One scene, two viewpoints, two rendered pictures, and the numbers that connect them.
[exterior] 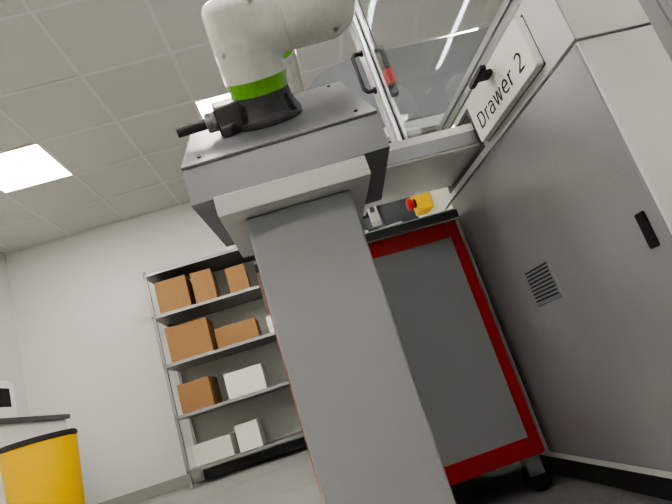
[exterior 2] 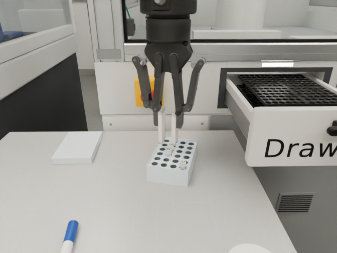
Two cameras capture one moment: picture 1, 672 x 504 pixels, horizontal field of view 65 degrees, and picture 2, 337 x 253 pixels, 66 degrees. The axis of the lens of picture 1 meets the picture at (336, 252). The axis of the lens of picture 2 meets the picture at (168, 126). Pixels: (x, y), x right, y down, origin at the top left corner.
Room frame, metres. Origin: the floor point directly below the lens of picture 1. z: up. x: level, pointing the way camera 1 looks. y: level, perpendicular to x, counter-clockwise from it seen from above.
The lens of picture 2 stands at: (1.51, 0.31, 1.09)
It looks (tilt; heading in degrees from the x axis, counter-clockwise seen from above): 26 degrees down; 278
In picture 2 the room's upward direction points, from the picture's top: straight up
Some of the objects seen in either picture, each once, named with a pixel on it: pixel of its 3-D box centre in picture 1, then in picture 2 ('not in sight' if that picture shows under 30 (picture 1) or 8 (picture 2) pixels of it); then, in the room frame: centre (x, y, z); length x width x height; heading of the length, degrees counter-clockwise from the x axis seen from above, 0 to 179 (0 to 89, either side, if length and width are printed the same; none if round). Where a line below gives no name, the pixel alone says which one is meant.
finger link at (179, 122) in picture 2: not in sight; (184, 115); (1.55, -0.15, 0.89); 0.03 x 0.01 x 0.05; 174
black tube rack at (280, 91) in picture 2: not in sight; (284, 99); (1.32, -0.32, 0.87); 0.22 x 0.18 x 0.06; 99
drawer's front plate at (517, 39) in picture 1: (499, 86); not in sight; (1.02, -0.43, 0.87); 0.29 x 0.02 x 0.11; 9
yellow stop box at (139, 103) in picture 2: (420, 201); (149, 91); (1.65, -0.31, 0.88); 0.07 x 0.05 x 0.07; 9
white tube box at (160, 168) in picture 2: not in sight; (174, 159); (1.57, -0.16, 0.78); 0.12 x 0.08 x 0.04; 84
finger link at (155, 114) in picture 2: not in sight; (152, 112); (1.61, -0.15, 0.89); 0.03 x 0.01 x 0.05; 174
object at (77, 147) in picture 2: not in sight; (79, 146); (1.81, -0.20, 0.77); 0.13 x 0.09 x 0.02; 100
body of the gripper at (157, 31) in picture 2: not in sight; (168, 44); (1.58, -0.15, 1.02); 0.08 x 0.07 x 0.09; 174
